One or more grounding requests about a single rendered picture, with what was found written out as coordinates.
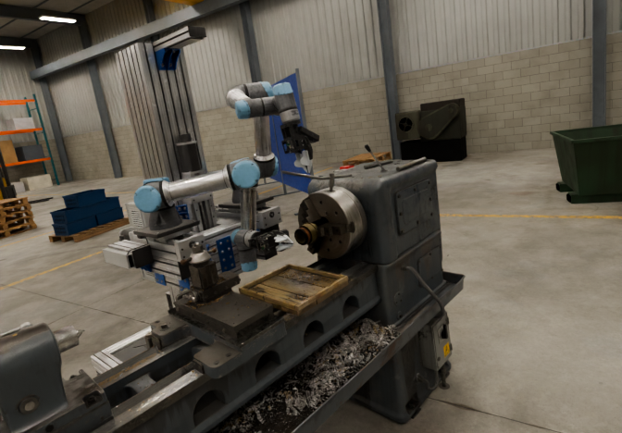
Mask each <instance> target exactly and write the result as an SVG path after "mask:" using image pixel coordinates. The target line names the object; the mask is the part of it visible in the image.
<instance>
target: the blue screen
mask: <svg viewBox="0 0 622 433"><path fill-rule="evenodd" d="M283 82H289V83H290V84H291V87H292V90H293V95H294V99H295V102H296V105H297V109H298V112H299V116H300V120H301V124H299V125H297V126H298V127H300V126H302V127H304V128H306V129H307V126H306V119H305V107H304V100H303V94H302V87H301V81H300V74H299V68H296V69H295V73H293V74H292V75H290V76H288V77H286V78H285V79H283V80H280V81H278V82H276V83H274V84H272V85H271V87H272V90H273V87H274V86H275V85H277V84H280V83H283ZM280 125H283V124H282V122H281V119H280V116H274V115H271V116H269V126H270V140H271V152H272V153H273V154H274V155H275V156H276V157H277V158H278V164H279V170H278V174H277V175H276V176H274V177H270V178H271V179H274V180H276V181H272V182H268V183H267V182H266V178H264V183H263V184H258V186H261V185H266V184H270V183H275V182H281V183H282V185H283V190H284V193H282V194H277V195H272V196H273V197H277V196H282V195H286V194H291V193H296V192H306V193H308V190H307V187H308V184H309V183H310V181H311V180H312V179H310V178H305V177H299V176H294V175H288V174H282V173H281V171H282V170H283V171H289V172H294V173H300V174H306V175H311V176H314V172H313V166H311V171H310V173H306V172H305V170H304V169H303V168H302V167H296V166H295V165H294V162H295V160H296V156H295V153H291V154H290V153H288V154H285V153H284V150H283V146H282V143H281V142H282V141H284V139H283V136H282V133H281V129H280ZM285 184H286V185H288V186H291V187H293V188H295V189H297V190H299V191H295V192H287V191H286V185H285Z"/></svg>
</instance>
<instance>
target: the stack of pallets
mask: <svg viewBox="0 0 622 433"><path fill-rule="evenodd" d="M19 201H20V204H19ZM9 202H11V204H9ZM22 206H24V210H20V209H21V207H22ZM12 208H14V211H13V209H12ZM5 210H6V211H5ZM22 213H25V215H26V216H23V214H22ZM14 215H16V216H14ZM13 216H14V217H13ZM34 217H35V216H34V214H33V213H32V211H31V205H30V204H29V203H28V197H22V198H11V199H3V200H0V236H3V237H0V240H1V239H3V238H6V237H9V236H12V235H16V234H19V233H21V232H24V231H28V230H31V229H36V228H37V225H36V224H35V223H34V222H35V221H33V218H34ZM24 219H26V222H27V223H24ZM16 221H17V222H18V223H15V222H16ZM28 225H29V226H30V228H29V229H25V228H27V226H28ZM19 228H20V229H19ZM13 229H15V230H13ZM22 229H25V230H22ZM11 230H12V231H11ZM18 230H21V231H19V232H16V233H13V234H10V233H12V232H15V231H18ZM1 233H2V234H1Z"/></svg>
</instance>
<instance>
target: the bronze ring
mask: <svg viewBox="0 0 622 433"><path fill-rule="evenodd" d="M294 238H295V239H296V241H297V242H298V243H299V244H301V245H306V244H309V243H311V242H315V241H316V240H317V239H318V231H317V225H316V224H314V223H310V222H305V223H304V224H303V226H301V227H299V229H297V230H296V231H295V232H294Z"/></svg>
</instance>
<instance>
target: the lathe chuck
mask: <svg viewBox="0 0 622 433"><path fill-rule="evenodd" d="M329 190H330V188H326V189H323V190H320V191H317V192H312V193H310V194H308V196H309V198H310V199H311V201H312V203H313V205H314V206H315V208H316V210H317V211H318V213H319V215H320V216H321V217H323V218H322V219H320V220H319V221H318V222H316V223H314V224H316V225H317V226H318V227H319V226H321V225H323V224H326V223H339V224H351V222H352V223H353V227H354V231H353V232H350V233H349V232H346V233H344V234H343V235H331V236H323V239H322V242H321V245H320V248H319V251H318V255H319V256H321V257H323V258H327V259H336V258H339V257H341V256H343V255H345V254H347V253H349V252H351V251H352V250H353V249H355V248H356V247H357V245H358V244H359V242H360V241H361V238H362V234H363V222H362V217H361V215H360V212H359V210H358V208H357V206H356V204H355V202H354V201H353V200H352V199H351V198H350V197H349V196H348V195H347V194H346V193H345V192H342V191H340V190H338V189H334V188H333V189H332V190H333V191H335V192H328V191H329ZM303 212H304V211H303V209H302V208H301V206H300V207H299V212H298V223H299V227H301V226H303V223H302V221H303V220H304V218H303V216H302V213H303ZM352 247H354V248H353V249H352V250H351V251H349V250H350V249H351V248H352Z"/></svg>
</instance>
